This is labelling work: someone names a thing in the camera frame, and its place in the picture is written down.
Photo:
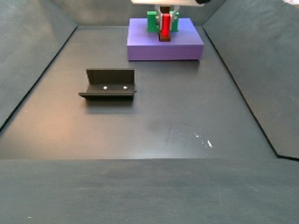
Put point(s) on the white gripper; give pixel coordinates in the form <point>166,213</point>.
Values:
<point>171,2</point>

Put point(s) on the red hexagonal peg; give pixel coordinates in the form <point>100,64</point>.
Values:
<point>166,25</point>

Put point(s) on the purple base board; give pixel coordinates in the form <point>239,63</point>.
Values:
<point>144,47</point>

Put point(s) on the brown slotted block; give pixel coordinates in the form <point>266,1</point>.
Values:
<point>163,9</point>

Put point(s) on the green right block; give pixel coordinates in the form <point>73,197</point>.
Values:
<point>175,16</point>

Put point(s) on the green block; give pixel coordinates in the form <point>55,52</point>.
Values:
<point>175,16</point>
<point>152,27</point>

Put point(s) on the green left block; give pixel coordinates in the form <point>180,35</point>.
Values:
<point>152,27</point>

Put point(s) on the black angled bracket holder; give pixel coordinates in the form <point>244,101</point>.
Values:
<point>109,83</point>

